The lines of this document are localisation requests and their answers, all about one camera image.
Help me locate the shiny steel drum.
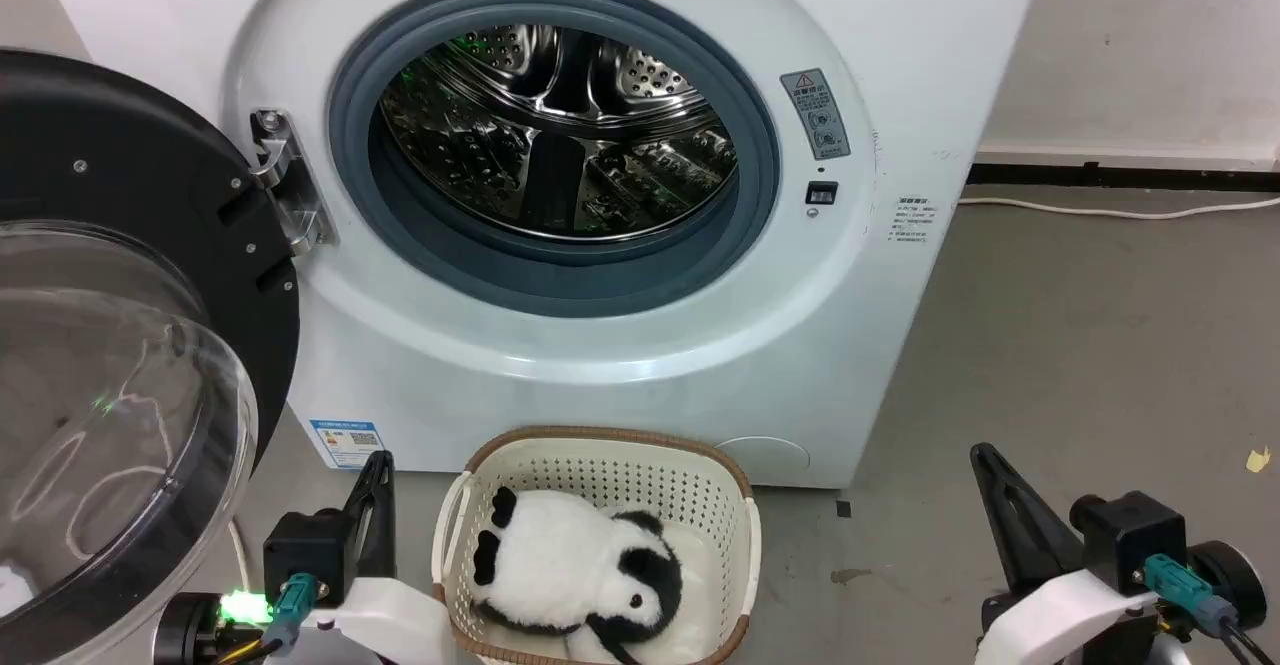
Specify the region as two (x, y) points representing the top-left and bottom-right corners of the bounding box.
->
(378, 24), (740, 243)

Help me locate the black baseboard strip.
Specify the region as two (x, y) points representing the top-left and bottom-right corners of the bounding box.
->
(964, 159), (1280, 194)

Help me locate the metal door hinge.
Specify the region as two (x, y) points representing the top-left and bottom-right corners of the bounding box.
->
(249, 108), (337, 257)

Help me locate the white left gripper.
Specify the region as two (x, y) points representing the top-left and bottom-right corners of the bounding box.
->
(296, 450), (463, 665)

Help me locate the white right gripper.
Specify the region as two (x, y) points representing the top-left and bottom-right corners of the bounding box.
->
(969, 442), (1163, 665)

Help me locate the teal cable connector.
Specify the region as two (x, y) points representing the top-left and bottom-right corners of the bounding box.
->
(1144, 553), (1239, 638)
(262, 573), (319, 658)

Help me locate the teal right cable connector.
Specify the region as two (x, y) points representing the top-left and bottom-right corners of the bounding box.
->
(1144, 553), (1239, 638)

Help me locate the black and white panda plush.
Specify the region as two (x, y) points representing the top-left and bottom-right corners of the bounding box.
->
(469, 486), (686, 665)

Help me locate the white power cable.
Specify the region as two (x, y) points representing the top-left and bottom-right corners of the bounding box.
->
(957, 194), (1280, 221)

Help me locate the thin white hose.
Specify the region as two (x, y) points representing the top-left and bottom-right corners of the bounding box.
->
(226, 518), (253, 598)

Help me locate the small white text sticker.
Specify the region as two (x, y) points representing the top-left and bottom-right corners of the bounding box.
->
(892, 195), (939, 247)

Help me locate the white front-load washing machine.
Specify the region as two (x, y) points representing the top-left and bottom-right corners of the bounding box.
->
(30, 0), (1051, 491)

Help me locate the white laundry basket, brown rim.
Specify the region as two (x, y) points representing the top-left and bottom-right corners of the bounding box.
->
(431, 426), (763, 665)

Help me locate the round white filter cover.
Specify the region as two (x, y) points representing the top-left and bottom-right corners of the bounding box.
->
(712, 434), (812, 478)

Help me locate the black round door, clear glass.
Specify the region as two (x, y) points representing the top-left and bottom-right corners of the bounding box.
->
(0, 48), (302, 665)

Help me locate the teal left cable connector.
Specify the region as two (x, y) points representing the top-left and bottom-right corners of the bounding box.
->
(262, 573), (319, 658)

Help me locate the grey rubber door gasket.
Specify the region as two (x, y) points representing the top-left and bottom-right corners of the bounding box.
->
(327, 0), (782, 319)

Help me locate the grey warning sticker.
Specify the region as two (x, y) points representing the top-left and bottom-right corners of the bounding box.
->
(780, 68), (852, 162)

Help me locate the blue energy label sticker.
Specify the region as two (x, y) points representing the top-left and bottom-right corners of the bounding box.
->
(308, 418), (386, 472)

